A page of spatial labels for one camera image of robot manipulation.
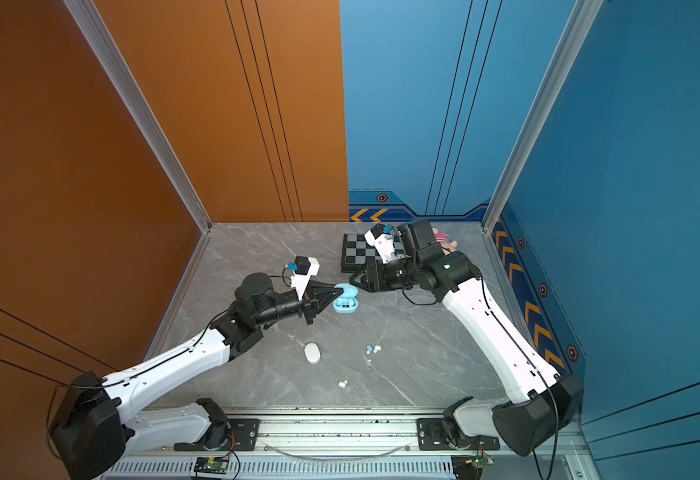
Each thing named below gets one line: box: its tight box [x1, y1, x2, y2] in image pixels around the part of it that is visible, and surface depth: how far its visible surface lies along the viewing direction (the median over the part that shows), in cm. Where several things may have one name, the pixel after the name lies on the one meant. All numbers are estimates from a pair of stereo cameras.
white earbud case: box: [304, 342, 321, 364], surface depth 87 cm
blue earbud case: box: [332, 283, 359, 314], surface depth 69 cm
